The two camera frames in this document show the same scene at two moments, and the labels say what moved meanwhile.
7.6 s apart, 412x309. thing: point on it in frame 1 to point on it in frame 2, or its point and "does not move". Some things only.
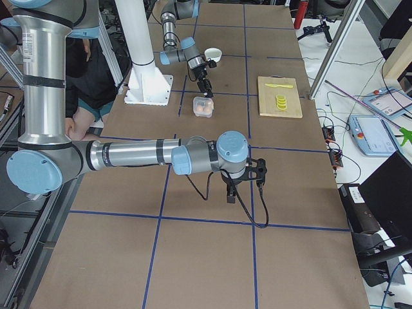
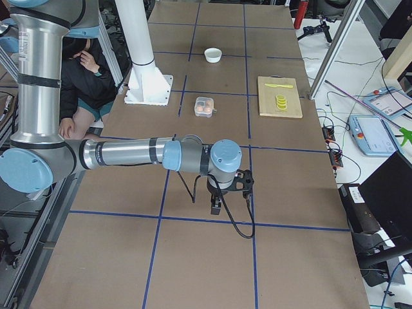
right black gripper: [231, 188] to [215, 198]
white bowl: [213, 53] does not move
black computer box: [378, 211] does not move
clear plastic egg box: [203, 106] does not move
